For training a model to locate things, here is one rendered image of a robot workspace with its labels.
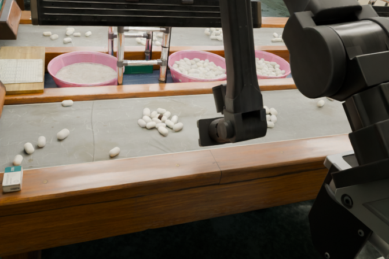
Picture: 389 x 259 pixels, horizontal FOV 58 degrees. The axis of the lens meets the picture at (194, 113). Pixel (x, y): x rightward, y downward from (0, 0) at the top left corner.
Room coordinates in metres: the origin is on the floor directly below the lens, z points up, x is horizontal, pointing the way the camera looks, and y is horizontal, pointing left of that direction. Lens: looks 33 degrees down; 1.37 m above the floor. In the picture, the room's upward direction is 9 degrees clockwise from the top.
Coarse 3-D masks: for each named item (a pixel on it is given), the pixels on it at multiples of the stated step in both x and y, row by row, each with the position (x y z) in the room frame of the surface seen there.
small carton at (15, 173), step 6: (6, 168) 0.55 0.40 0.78; (12, 168) 0.56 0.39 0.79; (18, 168) 0.56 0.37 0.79; (6, 174) 0.54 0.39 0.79; (12, 174) 0.54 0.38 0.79; (18, 174) 0.54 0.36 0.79; (6, 180) 0.52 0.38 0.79; (12, 180) 0.52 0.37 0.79; (18, 180) 0.52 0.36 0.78; (6, 186) 0.51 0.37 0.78; (12, 186) 0.51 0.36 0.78; (18, 186) 0.51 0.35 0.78
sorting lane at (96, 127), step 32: (192, 96) 1.08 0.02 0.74; (288, 96) 1.19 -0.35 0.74; (0, 128) 0.74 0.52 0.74; (32, 128) 0.76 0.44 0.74; (64, 128) 0.78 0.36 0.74; (96, 128) 0.81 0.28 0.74; (128, 128) 0.83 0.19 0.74; (192, 128) 0.88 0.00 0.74; (288, 128) 0.97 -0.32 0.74; (320, 128) 1.00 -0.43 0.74; (0, 160) 0.62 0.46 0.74; (32, 160) 0.64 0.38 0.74; (64, 160) 0.65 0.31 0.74; (96, 160) 0.67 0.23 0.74
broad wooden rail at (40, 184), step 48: (288, 144) 0.85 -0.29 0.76; (336, 144) 0.89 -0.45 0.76; (0, 192) 0.50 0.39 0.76; (48, 192) 0.52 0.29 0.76; (96, 192) 0.55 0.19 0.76; (144, 192) 0.60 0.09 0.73; (192, 192) 0.65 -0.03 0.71; (240, 192) 0.71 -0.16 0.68; (288, 192) 0.77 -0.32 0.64; (0, 240) 0.47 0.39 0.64; (48, 240) 0.51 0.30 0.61
